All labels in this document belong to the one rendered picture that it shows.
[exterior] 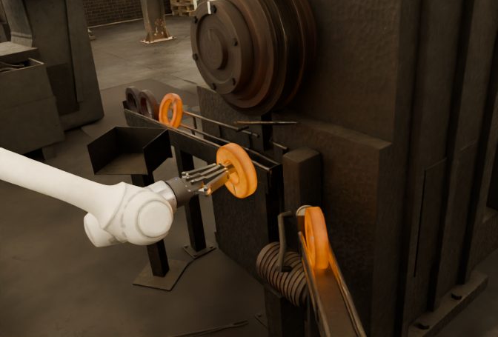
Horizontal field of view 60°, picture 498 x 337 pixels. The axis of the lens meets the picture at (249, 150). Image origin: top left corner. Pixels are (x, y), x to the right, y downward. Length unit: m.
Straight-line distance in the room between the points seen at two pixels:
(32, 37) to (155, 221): 3.36
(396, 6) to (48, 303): 1.88
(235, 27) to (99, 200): 0.61
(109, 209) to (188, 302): 1.19
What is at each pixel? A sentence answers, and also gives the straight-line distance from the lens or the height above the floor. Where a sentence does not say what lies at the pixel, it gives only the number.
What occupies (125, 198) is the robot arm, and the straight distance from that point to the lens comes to 0.88.
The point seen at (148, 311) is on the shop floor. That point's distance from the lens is 2.03.
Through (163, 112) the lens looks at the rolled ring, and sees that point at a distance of 2.17.
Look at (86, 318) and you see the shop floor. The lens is 2.11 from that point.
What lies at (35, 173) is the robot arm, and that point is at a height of 1.02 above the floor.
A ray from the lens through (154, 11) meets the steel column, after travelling 8.42.
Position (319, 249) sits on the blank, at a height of 0.73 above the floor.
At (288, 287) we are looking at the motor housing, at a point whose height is 0.49.
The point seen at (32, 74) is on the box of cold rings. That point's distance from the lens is 3.60.
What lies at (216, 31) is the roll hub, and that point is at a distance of 1.31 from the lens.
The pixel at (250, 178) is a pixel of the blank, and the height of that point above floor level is 0.84.
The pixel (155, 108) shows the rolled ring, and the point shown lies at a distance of 2.20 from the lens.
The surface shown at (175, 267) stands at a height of 0.01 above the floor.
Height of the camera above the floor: 1.37
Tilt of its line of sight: 25 degrees down
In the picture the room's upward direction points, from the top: 5 degrees counter-clockwise
